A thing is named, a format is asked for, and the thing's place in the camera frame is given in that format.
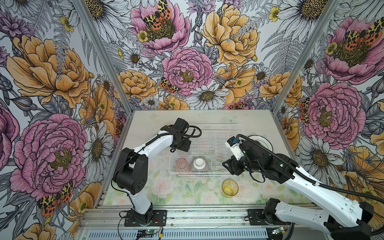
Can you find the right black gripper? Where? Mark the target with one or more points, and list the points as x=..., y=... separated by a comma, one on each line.
x=233, y=163

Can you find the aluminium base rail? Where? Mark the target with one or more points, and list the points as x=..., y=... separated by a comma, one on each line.
x=183, y=223

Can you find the white ribbed bowl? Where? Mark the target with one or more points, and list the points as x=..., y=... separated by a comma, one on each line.
x=199, y=165

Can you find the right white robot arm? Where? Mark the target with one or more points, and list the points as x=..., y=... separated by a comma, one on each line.
x=336, y=215

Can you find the aluminium corner post left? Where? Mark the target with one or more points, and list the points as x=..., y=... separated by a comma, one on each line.
x=96, y=39

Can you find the green circuit board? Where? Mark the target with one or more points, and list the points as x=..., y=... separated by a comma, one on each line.
x=145, y=234

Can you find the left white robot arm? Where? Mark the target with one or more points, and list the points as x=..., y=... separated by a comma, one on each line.
x=131, y=172

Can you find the amber glass cup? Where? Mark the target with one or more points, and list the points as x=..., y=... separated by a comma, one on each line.
x=230, y=187

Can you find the pink glass cup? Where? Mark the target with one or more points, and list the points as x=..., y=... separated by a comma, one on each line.
x=183, y=166

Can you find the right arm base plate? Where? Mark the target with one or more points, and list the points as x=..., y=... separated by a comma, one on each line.
x=256, y=218

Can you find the white wire dish rack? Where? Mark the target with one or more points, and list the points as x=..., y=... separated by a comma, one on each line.
x=209, y=146

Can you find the aluminium corner post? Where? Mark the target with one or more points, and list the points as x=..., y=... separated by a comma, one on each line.
x=96, y=39
x=322, y=24

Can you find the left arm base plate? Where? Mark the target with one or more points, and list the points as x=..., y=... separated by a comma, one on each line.
x=153, y=218

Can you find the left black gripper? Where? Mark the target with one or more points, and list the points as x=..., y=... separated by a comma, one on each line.
x=185, y=146

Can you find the aluminium corner post right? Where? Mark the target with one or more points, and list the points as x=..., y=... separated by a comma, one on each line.
x=322, y=24

